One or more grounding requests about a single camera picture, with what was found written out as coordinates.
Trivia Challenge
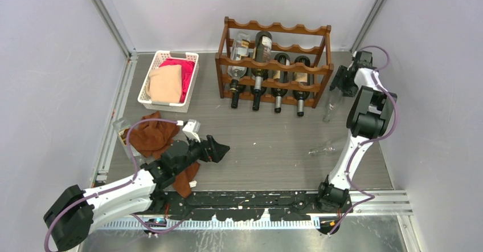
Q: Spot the clear bottle brown label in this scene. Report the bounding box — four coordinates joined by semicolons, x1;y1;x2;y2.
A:
227;32;250;80

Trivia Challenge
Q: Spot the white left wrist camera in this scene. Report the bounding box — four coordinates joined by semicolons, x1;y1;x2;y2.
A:
177;119;201;143

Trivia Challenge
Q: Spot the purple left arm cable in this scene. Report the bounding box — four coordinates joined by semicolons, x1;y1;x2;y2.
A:
43;118;186;252

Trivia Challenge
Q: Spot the pink folded cloth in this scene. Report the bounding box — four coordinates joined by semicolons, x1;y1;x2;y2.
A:
159;58;195;103

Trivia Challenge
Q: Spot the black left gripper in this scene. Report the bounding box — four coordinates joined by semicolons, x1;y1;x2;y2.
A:
173;132;229;175

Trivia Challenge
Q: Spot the dark wine bottle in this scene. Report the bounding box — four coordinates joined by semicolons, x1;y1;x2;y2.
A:
271;52;290;113

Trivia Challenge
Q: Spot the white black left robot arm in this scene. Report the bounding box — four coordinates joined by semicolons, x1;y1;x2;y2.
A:
43;135;230;251

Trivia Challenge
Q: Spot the green bottle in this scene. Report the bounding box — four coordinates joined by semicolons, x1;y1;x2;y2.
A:
251;31;272;95

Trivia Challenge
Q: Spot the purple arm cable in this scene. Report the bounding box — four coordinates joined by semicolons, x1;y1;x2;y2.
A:
43;118;186;252
328;45;400;236

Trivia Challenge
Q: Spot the dark bottle white label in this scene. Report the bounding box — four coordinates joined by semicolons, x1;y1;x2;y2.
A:
250;86;267;111

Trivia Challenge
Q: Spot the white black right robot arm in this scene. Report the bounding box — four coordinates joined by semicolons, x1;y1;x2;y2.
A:
316;49;398;213

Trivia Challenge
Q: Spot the brown towel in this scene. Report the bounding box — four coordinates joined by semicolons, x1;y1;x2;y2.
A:
129;111;200;198

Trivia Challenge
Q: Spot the white plastic basket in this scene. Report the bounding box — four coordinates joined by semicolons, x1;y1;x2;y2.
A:
137;51;199;113

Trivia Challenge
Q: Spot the brown wooden wine rack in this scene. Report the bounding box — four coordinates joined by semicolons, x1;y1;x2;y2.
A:
215;17;334;109

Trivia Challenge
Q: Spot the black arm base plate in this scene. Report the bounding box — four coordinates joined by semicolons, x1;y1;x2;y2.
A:
143;190;352;222

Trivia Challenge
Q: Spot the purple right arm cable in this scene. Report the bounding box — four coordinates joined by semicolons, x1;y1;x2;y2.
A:
328;45;400;236

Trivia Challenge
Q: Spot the peach folded cloth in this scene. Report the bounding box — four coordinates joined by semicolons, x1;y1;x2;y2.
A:
146;65;182;103

